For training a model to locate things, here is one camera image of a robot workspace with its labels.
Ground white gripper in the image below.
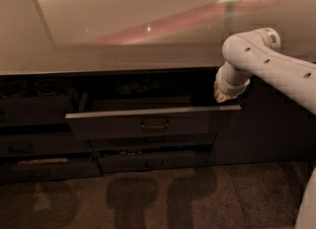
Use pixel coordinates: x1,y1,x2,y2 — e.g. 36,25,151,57
213,70,250,103

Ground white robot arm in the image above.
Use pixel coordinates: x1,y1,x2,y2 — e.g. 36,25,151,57
213,28,316,115

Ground green snack bag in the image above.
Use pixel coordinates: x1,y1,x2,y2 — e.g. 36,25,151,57
117,80,161,96

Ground dark grey drawer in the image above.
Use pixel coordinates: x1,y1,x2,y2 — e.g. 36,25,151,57
0,96,74,127
0,132,91,157
90,132,217,152
0,161,101,184
65,93,241,140
98,150,208,173

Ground dark packages in left drawer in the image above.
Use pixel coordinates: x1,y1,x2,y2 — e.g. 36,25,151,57
0,79,66,99

